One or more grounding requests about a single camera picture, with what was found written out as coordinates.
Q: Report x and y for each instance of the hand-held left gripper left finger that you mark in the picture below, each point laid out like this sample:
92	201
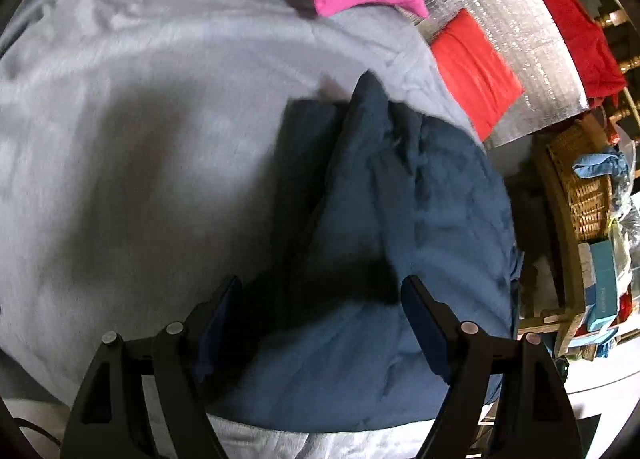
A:
217	324

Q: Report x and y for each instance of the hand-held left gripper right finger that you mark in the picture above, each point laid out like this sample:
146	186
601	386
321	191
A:
430	326

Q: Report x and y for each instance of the dark blue puffer jacket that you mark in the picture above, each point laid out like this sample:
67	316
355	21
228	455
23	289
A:
380	219

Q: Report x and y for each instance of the teal box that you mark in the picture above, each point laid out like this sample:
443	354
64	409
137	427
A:
602	284

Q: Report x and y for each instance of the grey bed sheet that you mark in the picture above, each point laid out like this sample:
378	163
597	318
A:
140	139

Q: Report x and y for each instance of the wicker basket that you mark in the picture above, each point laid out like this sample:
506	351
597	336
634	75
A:
582	184

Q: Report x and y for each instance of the clear plastic bag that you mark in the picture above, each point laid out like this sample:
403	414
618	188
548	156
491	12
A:
625	219

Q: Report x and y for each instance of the light blue cloth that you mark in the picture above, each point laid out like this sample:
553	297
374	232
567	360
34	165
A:
600	165

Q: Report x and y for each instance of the red pillow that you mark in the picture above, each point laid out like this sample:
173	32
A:
475	69

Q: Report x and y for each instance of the silver foil insulation mat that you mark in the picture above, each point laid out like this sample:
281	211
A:
510	29

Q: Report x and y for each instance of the red cloth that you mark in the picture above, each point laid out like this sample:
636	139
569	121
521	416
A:
570	14

